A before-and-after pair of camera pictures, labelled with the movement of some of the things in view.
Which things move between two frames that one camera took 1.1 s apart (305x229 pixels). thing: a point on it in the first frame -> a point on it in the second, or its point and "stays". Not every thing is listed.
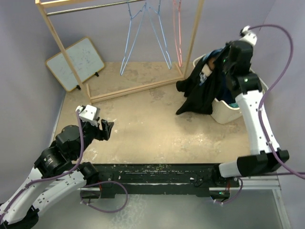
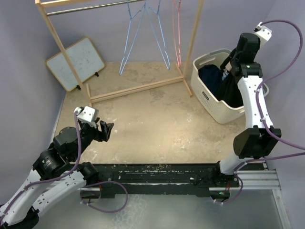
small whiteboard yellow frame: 86,59 stays
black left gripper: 101,134 stays
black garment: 200,91 -> 228,93
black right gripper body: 221,60 -> 233,57
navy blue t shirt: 226,94 -> 212,75
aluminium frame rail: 264,183 stays
